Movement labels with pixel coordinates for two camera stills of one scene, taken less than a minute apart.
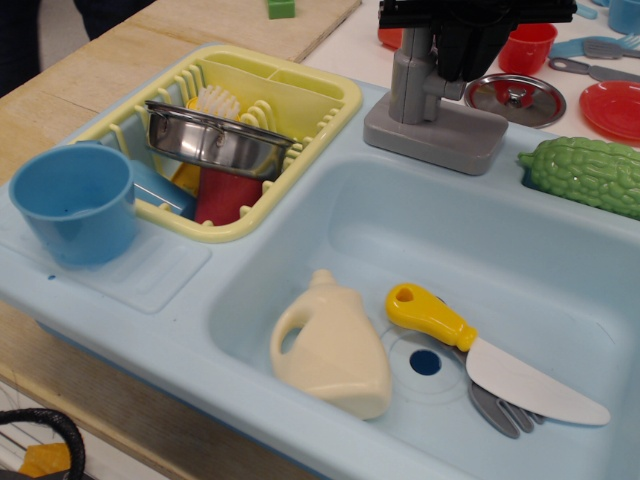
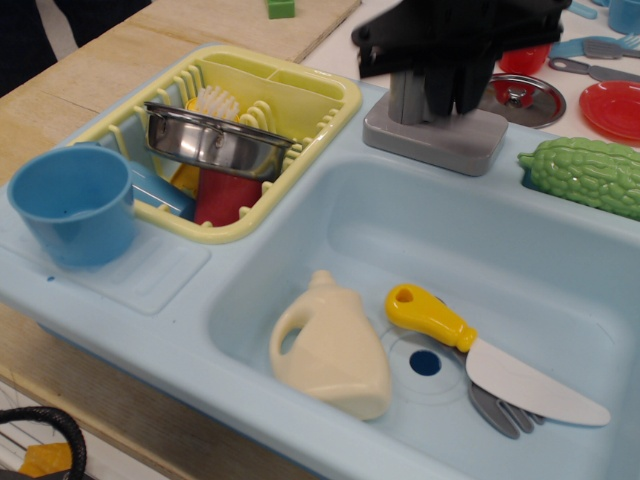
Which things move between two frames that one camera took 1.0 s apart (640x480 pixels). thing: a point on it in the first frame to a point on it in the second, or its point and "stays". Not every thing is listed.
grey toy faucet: x=411 y=119 stays
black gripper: x=471 y=33 to x=457 y=39
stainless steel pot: x=188 y=134 stays
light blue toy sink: x=384 y=319 stays
